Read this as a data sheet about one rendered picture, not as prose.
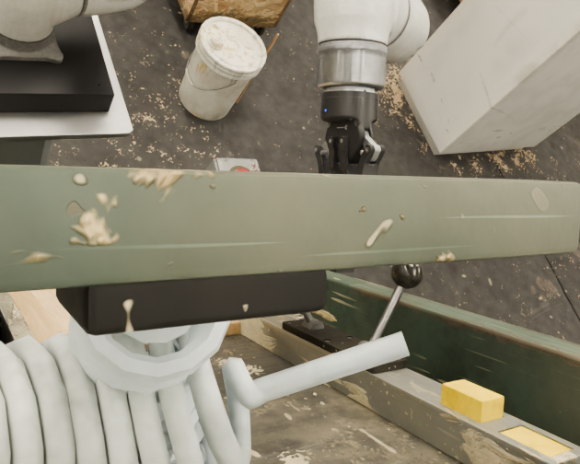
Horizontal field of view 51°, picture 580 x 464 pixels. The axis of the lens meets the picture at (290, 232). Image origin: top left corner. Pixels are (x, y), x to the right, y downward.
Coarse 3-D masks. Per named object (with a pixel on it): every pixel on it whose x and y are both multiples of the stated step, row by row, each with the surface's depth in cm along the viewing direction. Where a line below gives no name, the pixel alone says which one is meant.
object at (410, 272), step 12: (408, 264) 70; (420, 264) 70; (396, 276) 70; (408, 276) 69; (420, 276) 70; (396, 288) 71; (408, 288) 71; (396, 300) 70; (384, 312) 70; (384, 324) 70; (372, 336) 70
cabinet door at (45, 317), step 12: (24, 300) 101; (36, 300) 102; (48, 300) 103; (24, 312) 94; (36, 312) 94; (48, 312) 95; (60, 312) 96; (36, 324) 87; (48, 324) 88; (60, 324) 89; (36, 336) 82; (48, 336) 82
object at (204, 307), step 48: (96, 288) 10; (144, 288) 11; (192, 288) 11; (240, 288) 12; (288, 288) 12; (0, 336) 74; (96, 336) 15; (144, 336) 14; (192, 336) 17; (144, 384) 15
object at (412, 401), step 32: (256, 320) 88; (288, 320) 86; (288, 352) 81; (320, 352) 74; (352, 384) 68; (384, 384) 64; (416, 384) 63; (384, 416) 64; (416, 416) 59; (448, 416) 56; (512, 416) 55; (448, 448) 56; (480, 448) 52; (512, 448) 50; (576, 448) 49
